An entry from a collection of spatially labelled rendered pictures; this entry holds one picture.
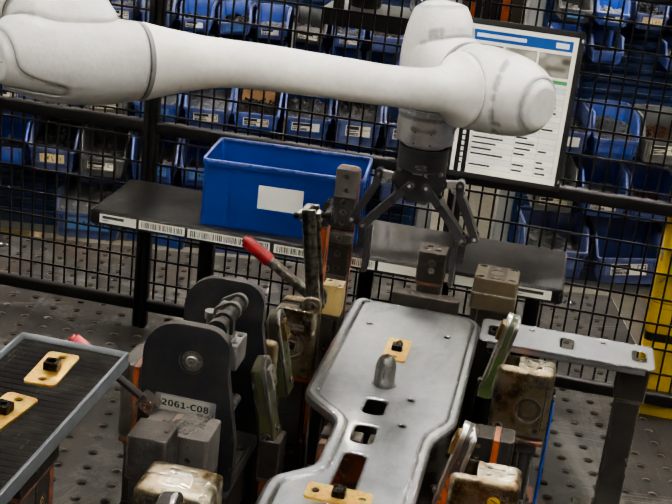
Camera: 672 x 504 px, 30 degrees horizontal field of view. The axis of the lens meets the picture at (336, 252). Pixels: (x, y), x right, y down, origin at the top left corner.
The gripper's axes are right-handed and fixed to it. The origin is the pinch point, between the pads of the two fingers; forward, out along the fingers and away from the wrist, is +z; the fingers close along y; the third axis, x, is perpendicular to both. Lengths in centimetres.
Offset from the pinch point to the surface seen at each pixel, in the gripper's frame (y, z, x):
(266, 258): -22.3, 1.8, -1.1
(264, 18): -75, 0, 198
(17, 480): -26, -2, -82
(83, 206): -121, 61, 171
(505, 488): 20.1, 10.1, -43.2
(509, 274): 15.0, 8.1, 27.8
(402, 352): 1.0, 13.6, -0.9
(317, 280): -13.7, 3.7, -1.8
